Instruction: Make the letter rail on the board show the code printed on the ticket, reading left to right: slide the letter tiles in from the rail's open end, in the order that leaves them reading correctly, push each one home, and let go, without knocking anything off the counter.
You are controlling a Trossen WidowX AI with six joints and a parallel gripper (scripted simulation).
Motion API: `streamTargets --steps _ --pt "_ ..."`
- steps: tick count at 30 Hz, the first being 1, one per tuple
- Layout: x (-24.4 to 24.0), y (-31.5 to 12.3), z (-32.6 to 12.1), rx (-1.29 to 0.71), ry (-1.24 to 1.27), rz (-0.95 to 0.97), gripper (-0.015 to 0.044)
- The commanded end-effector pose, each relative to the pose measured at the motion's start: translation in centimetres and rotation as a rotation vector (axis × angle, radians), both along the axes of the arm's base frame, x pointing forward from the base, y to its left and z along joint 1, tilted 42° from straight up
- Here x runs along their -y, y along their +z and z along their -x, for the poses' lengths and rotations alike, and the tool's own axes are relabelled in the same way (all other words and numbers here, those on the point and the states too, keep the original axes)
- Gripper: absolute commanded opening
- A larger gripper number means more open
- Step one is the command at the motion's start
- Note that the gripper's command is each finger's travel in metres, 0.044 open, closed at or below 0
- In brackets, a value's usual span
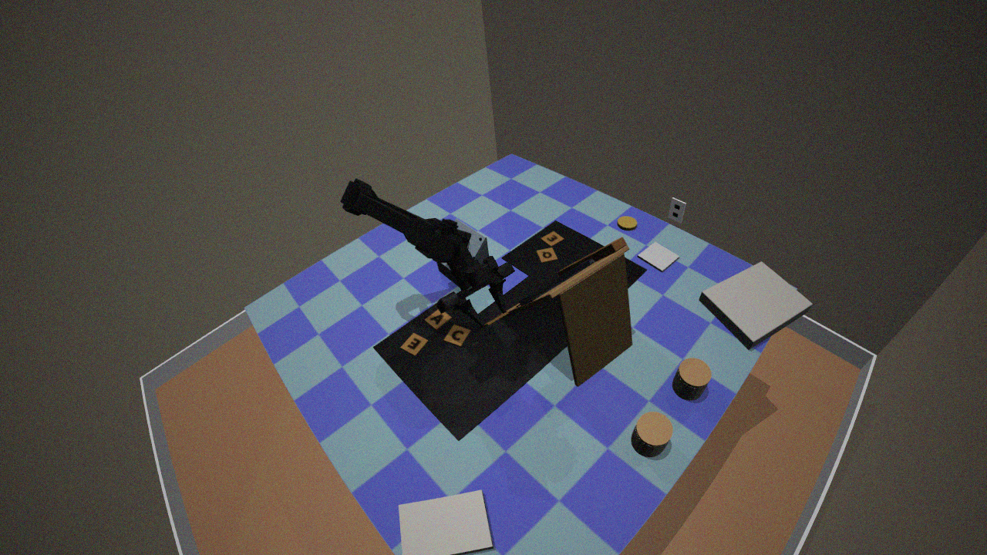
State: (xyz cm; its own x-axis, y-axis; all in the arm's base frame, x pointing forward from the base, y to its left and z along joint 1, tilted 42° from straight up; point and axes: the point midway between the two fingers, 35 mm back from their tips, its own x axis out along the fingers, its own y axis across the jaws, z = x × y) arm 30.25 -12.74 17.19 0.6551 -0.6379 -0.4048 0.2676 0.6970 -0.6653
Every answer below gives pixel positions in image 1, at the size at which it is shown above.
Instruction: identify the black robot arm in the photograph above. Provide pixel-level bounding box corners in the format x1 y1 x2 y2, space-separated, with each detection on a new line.
340 178 499 289

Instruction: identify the grey cylindrical container with tan lid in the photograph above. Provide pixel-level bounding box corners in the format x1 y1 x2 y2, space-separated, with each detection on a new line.
672 358 711 401
631 412 673 457

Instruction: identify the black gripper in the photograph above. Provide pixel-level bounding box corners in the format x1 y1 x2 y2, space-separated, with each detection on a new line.
436 254 515 328

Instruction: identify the yellow round disc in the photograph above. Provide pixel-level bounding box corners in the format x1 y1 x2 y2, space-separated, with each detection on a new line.
617 216 637 230

